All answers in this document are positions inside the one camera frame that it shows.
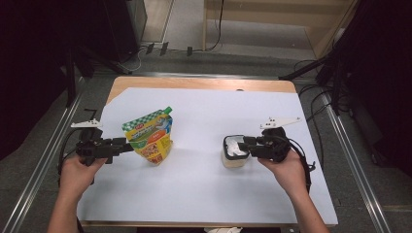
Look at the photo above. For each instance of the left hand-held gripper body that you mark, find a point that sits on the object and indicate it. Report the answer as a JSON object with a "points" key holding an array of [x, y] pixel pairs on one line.
{"points": [[92, 149]]}

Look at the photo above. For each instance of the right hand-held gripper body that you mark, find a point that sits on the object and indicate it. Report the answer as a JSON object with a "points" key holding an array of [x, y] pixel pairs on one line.
{"points": [[275, 147]]}

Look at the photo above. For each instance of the yellow spouted refill pouch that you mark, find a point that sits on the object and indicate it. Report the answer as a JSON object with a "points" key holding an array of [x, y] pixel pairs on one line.
{"points": [[149, 139]]}

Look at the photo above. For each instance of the person's right hand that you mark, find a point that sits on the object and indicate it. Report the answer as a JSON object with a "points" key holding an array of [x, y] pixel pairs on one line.
{"points": [[290, 174]]}

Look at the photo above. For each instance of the person's left hand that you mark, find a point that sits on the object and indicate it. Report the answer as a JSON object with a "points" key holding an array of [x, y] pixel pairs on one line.
{"points": [[76, 178]]}

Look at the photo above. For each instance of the white paper sheet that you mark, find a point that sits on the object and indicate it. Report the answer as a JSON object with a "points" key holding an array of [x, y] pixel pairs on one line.
{"points": [[200, 194]]}

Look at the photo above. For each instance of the black metal stand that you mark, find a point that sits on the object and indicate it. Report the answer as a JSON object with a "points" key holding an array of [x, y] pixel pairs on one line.
{"points": [[70, 81]]}

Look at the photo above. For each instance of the wooden table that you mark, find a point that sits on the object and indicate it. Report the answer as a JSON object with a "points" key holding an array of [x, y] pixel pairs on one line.
{"points": [[207, 82]]}

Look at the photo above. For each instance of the black stand leg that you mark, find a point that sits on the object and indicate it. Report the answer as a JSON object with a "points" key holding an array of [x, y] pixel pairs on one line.
{"points": [[301, 69]]}

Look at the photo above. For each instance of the small black floor block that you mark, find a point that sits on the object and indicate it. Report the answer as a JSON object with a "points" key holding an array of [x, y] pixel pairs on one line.
{"points": [[189, 50], [164, 48], [150, 48]]}

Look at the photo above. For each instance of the dark curtain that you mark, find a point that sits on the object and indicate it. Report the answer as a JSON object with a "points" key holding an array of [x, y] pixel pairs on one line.
{"points": [[32, 64], [382, 81]]}

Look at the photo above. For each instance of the black cabinet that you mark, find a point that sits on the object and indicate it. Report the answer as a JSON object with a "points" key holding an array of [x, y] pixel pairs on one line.
{"points": [[124, 26]]}

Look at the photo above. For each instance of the light wooden shelf unit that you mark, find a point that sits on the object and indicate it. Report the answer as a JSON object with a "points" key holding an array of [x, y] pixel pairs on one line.
{"points": [[268, 13]]}

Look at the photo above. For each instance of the metal floor rail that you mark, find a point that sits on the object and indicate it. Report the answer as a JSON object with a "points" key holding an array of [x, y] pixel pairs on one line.
{"points": [[356, 168], [42, 168], [194, 75]]}

